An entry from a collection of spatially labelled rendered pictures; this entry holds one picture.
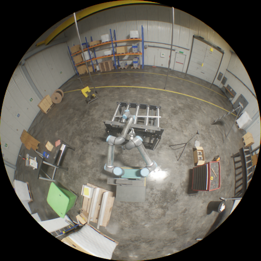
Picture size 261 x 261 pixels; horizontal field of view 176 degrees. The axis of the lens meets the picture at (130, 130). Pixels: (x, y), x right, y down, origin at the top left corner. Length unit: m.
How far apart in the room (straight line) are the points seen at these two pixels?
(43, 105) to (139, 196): 8.07
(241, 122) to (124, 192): 8.54
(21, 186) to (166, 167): 7.37
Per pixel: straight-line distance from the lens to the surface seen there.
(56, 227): 3.36
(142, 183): 0.79
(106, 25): 11.25
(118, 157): 2.70
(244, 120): 8.38
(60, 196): 2.62
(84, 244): 2.85
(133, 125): 1.72
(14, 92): 10.43
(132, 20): 10.54
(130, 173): 1.78
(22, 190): 6.59
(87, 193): 2.46
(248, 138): 8.13
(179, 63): 10.57
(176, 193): 2.92
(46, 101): 8.15
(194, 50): 10.95
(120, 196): 1.80
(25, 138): 7.39
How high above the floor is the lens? 2.57
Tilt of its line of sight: 58 degrees down
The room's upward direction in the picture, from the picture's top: 7 degrees counter-clockwise
